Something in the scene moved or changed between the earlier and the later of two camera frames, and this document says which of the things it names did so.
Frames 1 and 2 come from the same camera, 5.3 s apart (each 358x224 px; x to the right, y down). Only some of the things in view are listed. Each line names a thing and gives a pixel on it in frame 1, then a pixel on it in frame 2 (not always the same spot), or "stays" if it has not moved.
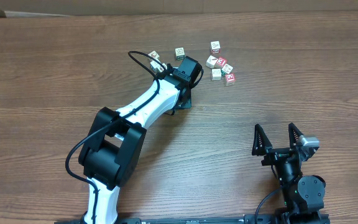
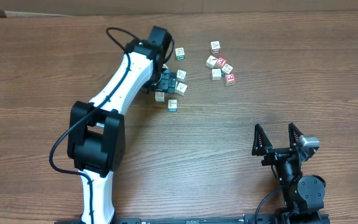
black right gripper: (276, 154) stays
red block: (230, 78) stays
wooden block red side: (215, 46) stays
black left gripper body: (187, 101) to (167, 81)
